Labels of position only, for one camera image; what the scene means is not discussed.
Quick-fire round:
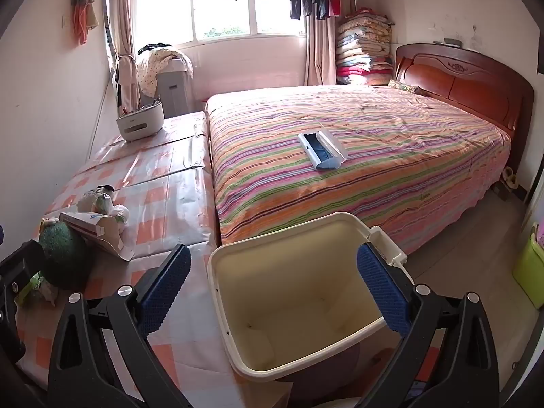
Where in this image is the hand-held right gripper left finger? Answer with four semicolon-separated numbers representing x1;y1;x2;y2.
47;244;192;408

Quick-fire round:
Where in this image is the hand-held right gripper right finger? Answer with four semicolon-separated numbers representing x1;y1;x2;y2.
356;242;500;408

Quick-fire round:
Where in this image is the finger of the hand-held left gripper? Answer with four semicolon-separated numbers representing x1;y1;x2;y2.
0;239;45;364

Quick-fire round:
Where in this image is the green plastic bag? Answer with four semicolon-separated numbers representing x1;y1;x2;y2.
39;221;97;290

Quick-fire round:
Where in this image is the white cardboard box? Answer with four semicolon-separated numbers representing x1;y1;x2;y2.
59;211;135;261

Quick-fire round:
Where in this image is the cream plastic trash bin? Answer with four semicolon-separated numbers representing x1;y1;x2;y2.
207;211;415;383

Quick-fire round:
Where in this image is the white tissue ball dark strip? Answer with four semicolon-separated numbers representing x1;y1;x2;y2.
79;185;107;214

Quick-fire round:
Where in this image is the orange checkered tablecloth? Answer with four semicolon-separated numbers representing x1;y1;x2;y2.
13;110;294;408

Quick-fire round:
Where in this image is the striped bed cover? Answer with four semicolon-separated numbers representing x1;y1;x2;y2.
205;84;512;256

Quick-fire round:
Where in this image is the green plastic storage bin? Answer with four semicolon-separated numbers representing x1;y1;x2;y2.
512;234;544;311

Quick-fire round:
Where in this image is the blue and white lint brush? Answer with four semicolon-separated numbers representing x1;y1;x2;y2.
296;129;349;171

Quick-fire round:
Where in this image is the white desktop organizer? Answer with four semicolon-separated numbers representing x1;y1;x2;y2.
116;100;166;142

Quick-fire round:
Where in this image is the grey cabinet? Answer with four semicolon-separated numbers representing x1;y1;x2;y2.
157;68;194;113

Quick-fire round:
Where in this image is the patterned pillow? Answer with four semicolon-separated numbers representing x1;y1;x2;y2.
388;79;421;94

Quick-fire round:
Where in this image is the pale pink hanging cloth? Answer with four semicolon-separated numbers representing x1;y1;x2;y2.
117;54;139;111

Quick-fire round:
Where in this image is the dotted cream blanket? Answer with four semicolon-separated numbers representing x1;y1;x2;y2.
136;45;194;98

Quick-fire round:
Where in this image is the wooden bed headboard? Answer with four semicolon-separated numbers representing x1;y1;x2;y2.
395;43;535;179

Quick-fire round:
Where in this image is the stack of folded quilts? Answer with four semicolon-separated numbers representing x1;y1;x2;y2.
335;7;394;86

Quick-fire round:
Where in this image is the pink curtain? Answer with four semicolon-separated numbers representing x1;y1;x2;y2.
305;13;336;86
108;0;141;115

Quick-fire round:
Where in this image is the window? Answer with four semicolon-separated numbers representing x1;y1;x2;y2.
132;0;307;45

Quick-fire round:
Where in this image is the orange cloth on wall hook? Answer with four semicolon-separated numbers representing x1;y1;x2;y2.
71;0;99;45

